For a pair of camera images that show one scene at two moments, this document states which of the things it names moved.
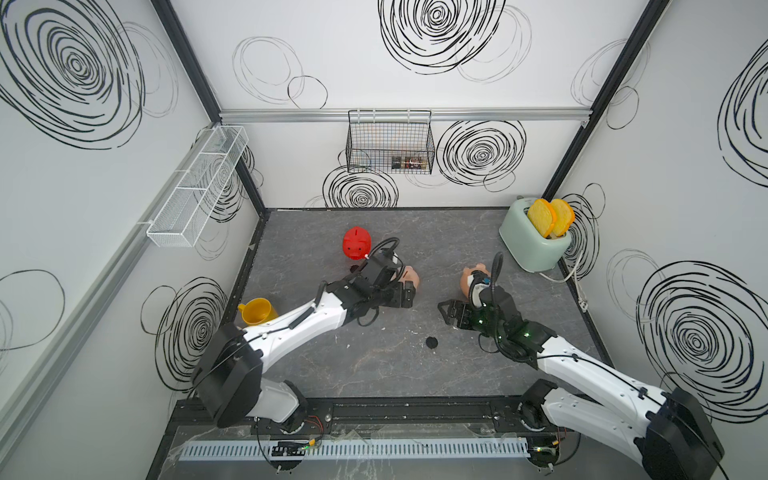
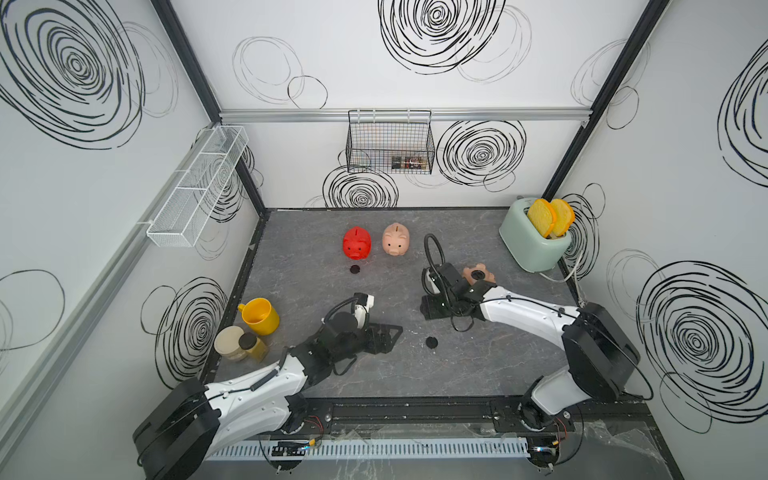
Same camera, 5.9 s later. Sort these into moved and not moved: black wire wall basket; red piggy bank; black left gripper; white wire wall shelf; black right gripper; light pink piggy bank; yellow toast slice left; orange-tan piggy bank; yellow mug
Moved: light pink piggy bank; black left gripper; black right gripper
Not moved: red piggy bank; orange-tan piggy bank; black wire wall basket; yellow mug; yellow toast slice left; white wire wall shelf
